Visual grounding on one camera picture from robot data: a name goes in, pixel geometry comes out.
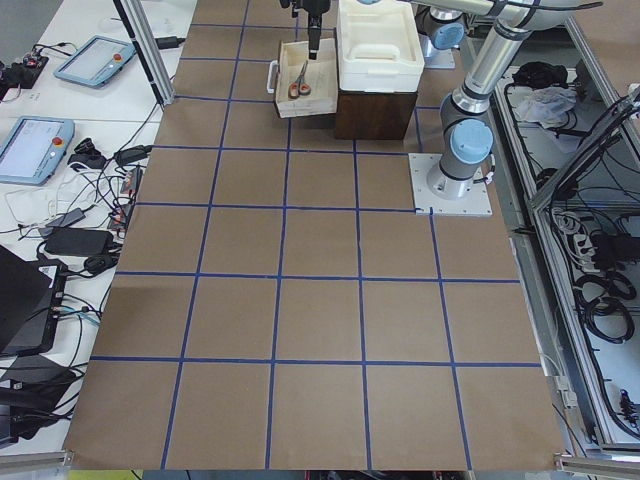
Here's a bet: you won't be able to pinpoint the white crumpled cloth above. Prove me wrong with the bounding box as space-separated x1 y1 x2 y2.
514 87 577 128

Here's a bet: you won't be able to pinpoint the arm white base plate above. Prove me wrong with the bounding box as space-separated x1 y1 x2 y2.
408 153 493 217

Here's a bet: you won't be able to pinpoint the aluminium frame rail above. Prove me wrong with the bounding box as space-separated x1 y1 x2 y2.
529 0 640 211

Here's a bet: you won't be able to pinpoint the dark brown wooden cabinet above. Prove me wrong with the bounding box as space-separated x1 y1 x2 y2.
334 90 418 140

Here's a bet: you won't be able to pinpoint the lower blue teach pendant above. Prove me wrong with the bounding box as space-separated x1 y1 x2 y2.
1 116 75 186

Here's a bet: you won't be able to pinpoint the aluminium frame post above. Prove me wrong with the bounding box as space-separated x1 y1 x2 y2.
113 0 175 108

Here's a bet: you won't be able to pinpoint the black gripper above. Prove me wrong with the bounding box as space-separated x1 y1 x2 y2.
279 0 330 60

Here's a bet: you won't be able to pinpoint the upper blue teach pendant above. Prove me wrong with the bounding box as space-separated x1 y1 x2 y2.
54 35 136 88

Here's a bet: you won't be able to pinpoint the blue teach pendant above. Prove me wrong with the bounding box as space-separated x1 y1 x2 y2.
1 116 75 186
54 35 136 88

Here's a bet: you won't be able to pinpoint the white drawer handle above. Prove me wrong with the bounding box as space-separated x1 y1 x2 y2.
266 60 279 94

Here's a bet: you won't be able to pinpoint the light wooden drawer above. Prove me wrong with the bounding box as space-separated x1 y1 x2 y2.
266 38 338 118

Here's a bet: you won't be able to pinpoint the grey orange handled scissors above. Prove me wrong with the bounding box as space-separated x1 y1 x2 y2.
287 61 312 100

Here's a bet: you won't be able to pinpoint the white foam box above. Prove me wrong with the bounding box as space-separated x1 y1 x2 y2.
336 1 424 93

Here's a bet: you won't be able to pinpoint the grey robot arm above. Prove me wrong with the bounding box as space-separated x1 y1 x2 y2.
418 0 581 201

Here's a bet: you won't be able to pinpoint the black laptop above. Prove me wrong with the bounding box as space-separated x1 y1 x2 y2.
1 247 67 357

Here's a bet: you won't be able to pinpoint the black power adapter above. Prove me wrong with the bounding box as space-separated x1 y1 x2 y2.
44 227 114 257

